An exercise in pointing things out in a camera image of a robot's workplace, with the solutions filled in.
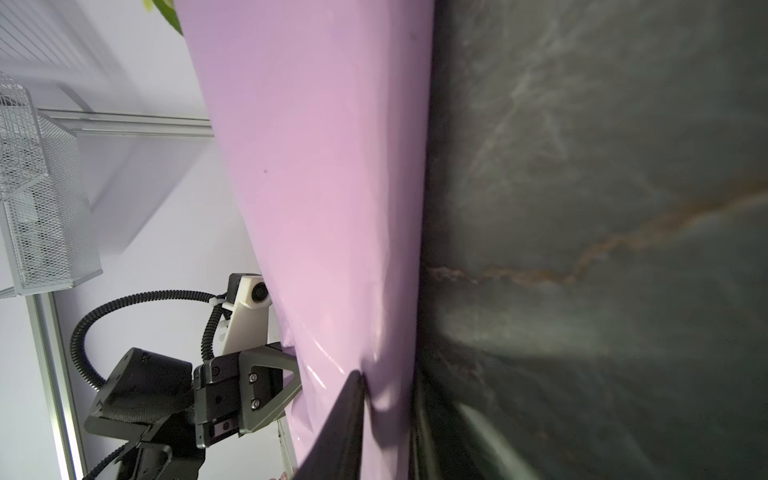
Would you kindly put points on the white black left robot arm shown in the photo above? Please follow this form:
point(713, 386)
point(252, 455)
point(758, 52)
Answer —
point(168, 412)

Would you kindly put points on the white mesh box basket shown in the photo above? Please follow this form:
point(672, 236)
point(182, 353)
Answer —
point(46, 220)

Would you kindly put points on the pink purple wrapping paper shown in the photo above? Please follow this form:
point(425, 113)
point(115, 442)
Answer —
point(320, 112)

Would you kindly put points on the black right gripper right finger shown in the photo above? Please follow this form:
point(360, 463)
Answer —
point(438, 433)

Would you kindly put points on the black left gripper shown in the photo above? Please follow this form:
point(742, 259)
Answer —
point(241, 393)

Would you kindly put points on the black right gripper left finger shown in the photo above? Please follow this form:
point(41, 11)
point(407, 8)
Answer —
point(337, 452)

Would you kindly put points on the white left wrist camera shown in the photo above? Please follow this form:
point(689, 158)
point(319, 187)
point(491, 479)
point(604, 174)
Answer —
point(246, 307)

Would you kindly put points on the red pink fake rose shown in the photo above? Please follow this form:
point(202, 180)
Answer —
point(167, 11)

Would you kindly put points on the aluminium enclosure frame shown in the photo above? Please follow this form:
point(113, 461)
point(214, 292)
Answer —
point(52, 351)

